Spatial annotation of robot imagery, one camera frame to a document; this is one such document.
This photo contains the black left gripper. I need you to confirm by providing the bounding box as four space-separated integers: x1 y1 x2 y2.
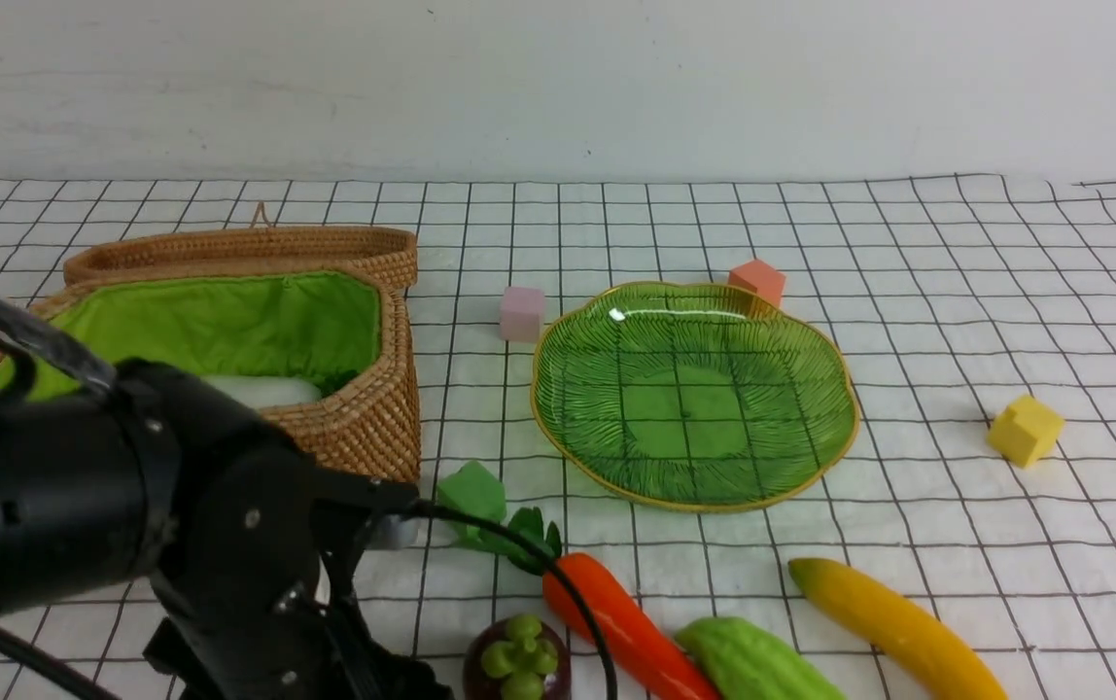
145 394 453 699

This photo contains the white toy radish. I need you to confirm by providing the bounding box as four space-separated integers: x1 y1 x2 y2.
201 375 323 409

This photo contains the purple toy mangosteen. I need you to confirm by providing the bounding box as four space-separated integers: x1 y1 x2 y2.
462 614 573 699

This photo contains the orange toy carrot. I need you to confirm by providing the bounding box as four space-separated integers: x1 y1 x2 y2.
451 507 720 700

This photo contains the green toy gourd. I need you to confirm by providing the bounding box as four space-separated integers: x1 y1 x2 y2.
674 616 844 699

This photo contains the yellow toy banana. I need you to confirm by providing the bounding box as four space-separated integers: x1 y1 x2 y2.
787 557 1007 699

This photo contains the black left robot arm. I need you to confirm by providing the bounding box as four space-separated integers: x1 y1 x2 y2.
0 362 453 699

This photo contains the green foam cube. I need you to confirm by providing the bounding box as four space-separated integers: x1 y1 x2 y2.
436 461 507 552

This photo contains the woven rattan basket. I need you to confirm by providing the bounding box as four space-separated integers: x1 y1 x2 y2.
32 263 421 482

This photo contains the woven rattan basket lid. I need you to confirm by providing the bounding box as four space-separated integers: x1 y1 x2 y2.
62 203 419 289

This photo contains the pink foam cube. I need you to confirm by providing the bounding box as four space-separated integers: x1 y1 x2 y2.
499 285 546 344

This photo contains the green glass leaf plate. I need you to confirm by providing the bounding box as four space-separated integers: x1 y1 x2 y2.
530 282 862 514

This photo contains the orange foam cube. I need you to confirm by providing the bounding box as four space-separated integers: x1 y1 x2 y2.
727 259 787 307

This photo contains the white grid tablecloth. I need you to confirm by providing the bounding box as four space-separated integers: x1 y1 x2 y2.
0 174 1116 699

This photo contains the yellow foam cube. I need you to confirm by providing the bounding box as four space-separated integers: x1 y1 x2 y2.
988 394 1067 469

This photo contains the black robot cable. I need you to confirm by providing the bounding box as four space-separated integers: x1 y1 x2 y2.
0 251 618 700

